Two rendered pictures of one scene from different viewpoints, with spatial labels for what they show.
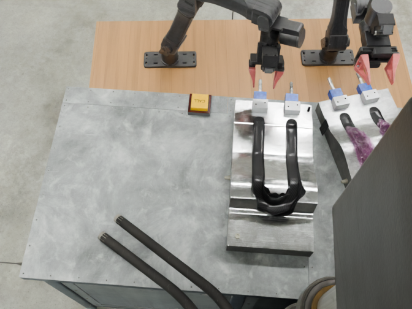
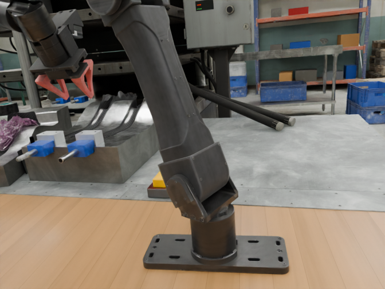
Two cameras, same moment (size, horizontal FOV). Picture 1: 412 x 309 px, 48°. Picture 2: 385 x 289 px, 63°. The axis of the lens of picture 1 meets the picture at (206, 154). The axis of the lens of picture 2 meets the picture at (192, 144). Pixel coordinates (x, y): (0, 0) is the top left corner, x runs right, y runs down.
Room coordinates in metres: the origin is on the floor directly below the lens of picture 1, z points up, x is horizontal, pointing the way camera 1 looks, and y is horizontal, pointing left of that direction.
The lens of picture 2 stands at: (1.49, 0.20, 1.09)
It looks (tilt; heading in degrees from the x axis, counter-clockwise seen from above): 18 degrees down; 192
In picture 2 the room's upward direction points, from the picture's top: 5 degrees counter-clockwise
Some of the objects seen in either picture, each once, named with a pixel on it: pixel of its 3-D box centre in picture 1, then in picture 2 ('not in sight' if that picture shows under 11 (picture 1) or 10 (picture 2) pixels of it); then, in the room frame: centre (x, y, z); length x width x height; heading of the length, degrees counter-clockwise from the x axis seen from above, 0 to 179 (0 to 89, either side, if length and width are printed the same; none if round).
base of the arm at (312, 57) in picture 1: (329, 51); not in sight; (1.12, -0.46, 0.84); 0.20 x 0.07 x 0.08; 91
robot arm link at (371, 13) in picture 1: (374, 11); not in sight; (0.94, -0.47, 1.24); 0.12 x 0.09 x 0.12; 1
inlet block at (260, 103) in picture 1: (259, 95); (79, 149); (0.89, -0.19, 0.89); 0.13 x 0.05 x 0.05; 176
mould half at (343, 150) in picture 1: (380, 157); (3, 140); (0.67, -0.57, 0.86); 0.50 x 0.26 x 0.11; 13
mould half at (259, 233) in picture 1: (271, 171); (118, 127); (0.61, -0.21, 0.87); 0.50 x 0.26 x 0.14; 176
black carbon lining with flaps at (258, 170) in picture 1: (277, 160); (110, 113); (0.63, -0.22, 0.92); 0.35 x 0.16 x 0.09; 176
